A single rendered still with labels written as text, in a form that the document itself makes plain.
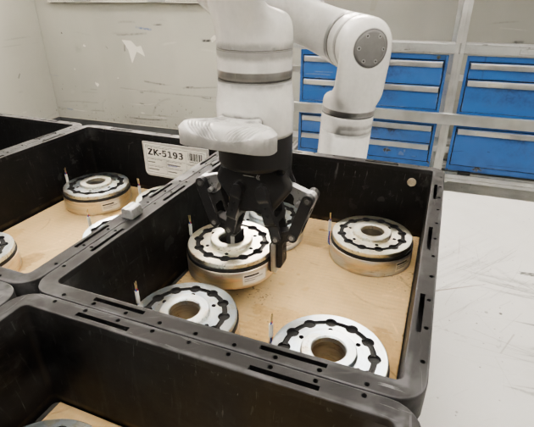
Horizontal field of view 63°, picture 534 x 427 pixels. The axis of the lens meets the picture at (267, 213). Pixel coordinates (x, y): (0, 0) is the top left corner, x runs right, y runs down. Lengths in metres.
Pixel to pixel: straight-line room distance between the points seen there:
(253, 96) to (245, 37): 0.05
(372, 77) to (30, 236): 0.57
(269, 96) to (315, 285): 0.23
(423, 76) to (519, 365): 1.81
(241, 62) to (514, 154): 2.13
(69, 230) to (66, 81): 3.80
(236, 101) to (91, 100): 3.94
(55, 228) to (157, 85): 3.21
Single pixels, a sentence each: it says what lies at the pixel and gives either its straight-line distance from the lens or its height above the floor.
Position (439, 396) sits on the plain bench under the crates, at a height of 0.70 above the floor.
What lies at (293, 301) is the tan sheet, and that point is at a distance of 0.49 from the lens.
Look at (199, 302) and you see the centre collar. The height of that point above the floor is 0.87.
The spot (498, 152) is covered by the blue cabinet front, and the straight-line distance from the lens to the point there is 2.43.
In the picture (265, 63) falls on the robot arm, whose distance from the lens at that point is 0.39.
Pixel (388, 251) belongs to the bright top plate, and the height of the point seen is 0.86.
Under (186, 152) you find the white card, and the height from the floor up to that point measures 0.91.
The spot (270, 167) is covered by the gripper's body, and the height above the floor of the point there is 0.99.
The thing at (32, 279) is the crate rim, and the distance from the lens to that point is 0.40.
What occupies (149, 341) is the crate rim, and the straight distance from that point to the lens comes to 0.31.
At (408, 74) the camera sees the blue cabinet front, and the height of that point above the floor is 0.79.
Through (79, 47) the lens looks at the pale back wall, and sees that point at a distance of 4.27.
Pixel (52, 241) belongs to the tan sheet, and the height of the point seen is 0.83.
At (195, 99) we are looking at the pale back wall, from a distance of 3.70.
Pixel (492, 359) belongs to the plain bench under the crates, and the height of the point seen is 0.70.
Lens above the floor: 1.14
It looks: 27 degrees down
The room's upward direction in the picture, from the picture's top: straight up
